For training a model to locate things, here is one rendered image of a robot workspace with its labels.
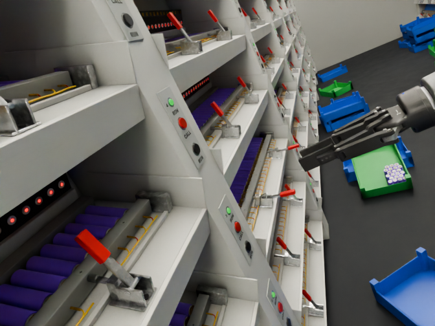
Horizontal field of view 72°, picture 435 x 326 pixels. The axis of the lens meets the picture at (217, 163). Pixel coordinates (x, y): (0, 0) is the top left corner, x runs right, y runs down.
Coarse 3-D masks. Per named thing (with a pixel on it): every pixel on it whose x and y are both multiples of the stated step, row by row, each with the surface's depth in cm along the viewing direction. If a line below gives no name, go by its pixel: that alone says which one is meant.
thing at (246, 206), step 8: (264, 144) 99; (272, 144) 102; (264, 152) 94; (264, 160) 91; (256, 168) 85; (256, 176) 81; (256, 184) 78; (264, 184) 80; (248, 192) 74; (248, 200) 71; (248, 208) 68; (256, 208) 70; (248, 216) 68
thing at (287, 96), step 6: (276, 84) 169; (282, 84) 152; (288, 84) 167; (294, 84) 166; (276, 90) 166; (282, 90) 168; (288, 90) 169; (294, 90) 168; (276, 96) 151; (282, 96) 159; (288, 96) 154; (294, 96) 157; (282, 102) 150; (288, 102) 148; (294, 102) 147; (282, 108) 141; (288, 108) 140; (294, 108) 147; (288, 114) 131; (288, 120) 115
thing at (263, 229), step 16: (256, 128) 110; (272, 128) 108; (272, 160) 94; (272, 176) 85; (272, 192) 77; (240, 208) 73; (272, 208) 71; (256, 224) 66; (272, 224) 66; (256, 240) 55; (272, 240) 66
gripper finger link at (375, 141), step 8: (392, 128) 48; (368, 136) 51; (376, 136) 50; (384, 136) 49; (352, 144) 52; (360, 144) 51; (368, 144) 51; (376, 144) 50; (384, 144) 50; (336, 152) 54; (344, 152) 53; (352, 152) 53; (360, 152) 52; (344, 160) 54
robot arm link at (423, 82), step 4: (428, 76) 49; (432, 76) 48; (424, 80) 49; (428, 80) 48; (432, 80) 47; (424, 84) 49; (428, 84) 47; (432, 84) 47; (424, 88) 49; (428, 88) 47; (432, 88) 47; (424, 92) 49; (428, 92) 48; (432, 92) 47; (428, 96) 48; (432, 96) 47; (432, 100) 48; (432, 104) 48
